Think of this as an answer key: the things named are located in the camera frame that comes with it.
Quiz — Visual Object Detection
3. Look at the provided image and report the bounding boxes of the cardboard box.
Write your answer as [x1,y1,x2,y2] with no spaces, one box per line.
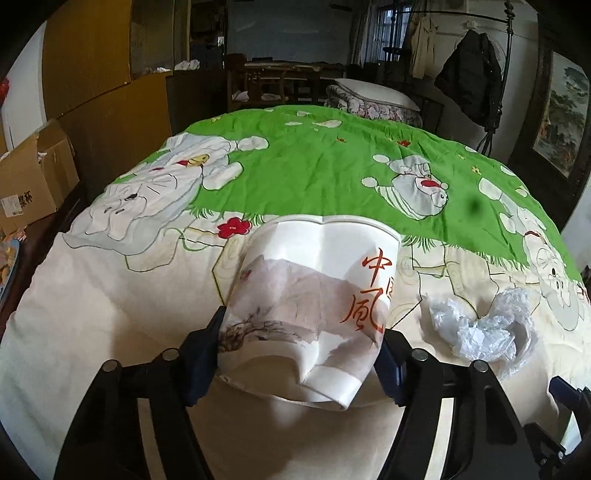
[0,119,80,234]

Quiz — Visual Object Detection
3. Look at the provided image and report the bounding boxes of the crumpled clear plastic bag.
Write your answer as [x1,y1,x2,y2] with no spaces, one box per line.
[429,287,539,380]

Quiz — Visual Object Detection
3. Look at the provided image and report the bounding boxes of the snack plate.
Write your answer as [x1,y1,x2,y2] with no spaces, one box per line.
[0,237,23,301]

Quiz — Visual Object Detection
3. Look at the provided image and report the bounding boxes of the wooden dining table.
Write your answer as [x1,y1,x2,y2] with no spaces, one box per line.
[242,60,347,100]

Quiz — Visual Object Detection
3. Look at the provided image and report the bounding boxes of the folded floral quilt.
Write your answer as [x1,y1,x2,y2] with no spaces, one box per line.
[323,85,423,129]

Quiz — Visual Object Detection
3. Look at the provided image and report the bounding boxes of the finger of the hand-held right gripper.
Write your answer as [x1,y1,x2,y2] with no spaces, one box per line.
[549,376,591,416]
[524,418,571,468]

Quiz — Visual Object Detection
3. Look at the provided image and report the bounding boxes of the black metal coat rack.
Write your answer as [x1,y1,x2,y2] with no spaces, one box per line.
[409,0,541,155]

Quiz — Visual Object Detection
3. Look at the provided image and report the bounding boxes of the tall wooden cabinet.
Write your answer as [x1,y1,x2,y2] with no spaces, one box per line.
[39,0,176,153]

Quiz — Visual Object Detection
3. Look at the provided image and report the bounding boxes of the beige hanging shirt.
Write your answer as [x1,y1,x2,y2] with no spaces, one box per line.
[410,14,445,79]

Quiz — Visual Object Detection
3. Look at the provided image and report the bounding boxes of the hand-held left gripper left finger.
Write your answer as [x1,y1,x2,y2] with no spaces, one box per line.
[60,305,227,480]

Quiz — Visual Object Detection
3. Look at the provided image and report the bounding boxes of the white pillow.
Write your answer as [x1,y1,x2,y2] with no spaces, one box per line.
[335,78,421,112]

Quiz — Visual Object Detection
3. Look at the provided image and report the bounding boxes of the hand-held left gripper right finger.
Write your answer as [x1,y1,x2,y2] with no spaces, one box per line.
[374,325,532,480]

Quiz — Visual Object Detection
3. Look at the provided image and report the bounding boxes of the dark framed landscape painting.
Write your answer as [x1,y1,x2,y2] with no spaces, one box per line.
[508,41,591,217]

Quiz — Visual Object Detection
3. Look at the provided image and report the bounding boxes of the dark display cabinet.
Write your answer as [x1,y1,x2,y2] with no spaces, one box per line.
[189,0,229,70]

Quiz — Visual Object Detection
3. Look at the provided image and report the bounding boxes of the white printed paper cup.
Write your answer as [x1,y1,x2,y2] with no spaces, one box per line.
[217,215,402,411]

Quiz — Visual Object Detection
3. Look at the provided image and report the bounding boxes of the white cloth bundle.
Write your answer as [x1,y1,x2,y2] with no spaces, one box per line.
[143,59,201,75]

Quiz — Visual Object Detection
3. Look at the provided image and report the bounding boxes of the black jacket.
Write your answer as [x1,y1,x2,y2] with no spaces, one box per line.
[434,28,504,127]

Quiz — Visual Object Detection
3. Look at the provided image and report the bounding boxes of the barred window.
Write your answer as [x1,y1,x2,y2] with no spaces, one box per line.
[376,0,414,63]

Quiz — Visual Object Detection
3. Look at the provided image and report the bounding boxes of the dark wooden dining chair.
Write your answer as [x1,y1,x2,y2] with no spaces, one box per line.
[226,53,296,112]

